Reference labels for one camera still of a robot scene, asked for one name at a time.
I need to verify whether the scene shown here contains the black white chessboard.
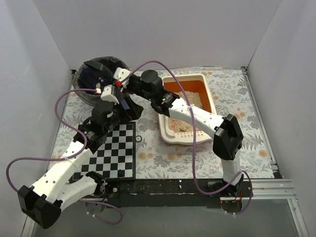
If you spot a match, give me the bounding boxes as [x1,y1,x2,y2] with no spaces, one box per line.
[70,121,136,183]

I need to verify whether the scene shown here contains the floral table mat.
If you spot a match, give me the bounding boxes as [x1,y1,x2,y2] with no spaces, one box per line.
[45,69,275,180]

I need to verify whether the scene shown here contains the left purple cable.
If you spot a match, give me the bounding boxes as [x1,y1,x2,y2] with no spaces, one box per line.
[5,88,123,225]

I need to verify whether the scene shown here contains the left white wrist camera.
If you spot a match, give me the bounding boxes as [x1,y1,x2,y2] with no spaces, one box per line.
[96,85,119,104]

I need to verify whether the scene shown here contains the blue trash bin with bag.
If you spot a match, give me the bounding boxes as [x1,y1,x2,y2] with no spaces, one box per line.
[72,56,129,107]

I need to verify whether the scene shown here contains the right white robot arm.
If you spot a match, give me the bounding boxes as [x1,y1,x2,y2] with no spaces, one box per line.
[114,69,243,196]

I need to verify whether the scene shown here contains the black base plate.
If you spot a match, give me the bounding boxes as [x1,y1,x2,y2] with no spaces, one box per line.
[76,178,255,208]

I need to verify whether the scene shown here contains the black litter scoop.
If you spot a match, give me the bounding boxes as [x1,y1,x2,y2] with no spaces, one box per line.
[84,60,114,79]

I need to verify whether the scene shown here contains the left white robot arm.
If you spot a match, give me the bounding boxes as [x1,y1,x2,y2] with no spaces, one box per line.
[17,97,143,229]

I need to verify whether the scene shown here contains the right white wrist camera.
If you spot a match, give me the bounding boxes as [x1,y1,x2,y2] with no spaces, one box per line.
[113,67,131,88]

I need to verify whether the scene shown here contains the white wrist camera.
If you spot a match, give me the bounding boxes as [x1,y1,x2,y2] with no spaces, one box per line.
[113,67,131,88]
[96,85,119,104]

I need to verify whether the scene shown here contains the purple cable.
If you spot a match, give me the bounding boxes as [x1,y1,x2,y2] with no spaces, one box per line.
[5,88,123,225]
[118,60,254,215]

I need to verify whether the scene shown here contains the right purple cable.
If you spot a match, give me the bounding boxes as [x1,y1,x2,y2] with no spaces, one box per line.
[118,60,254,215]

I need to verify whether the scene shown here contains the white orange litter box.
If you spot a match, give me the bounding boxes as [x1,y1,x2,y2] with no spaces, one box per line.
[158,74,223,145]

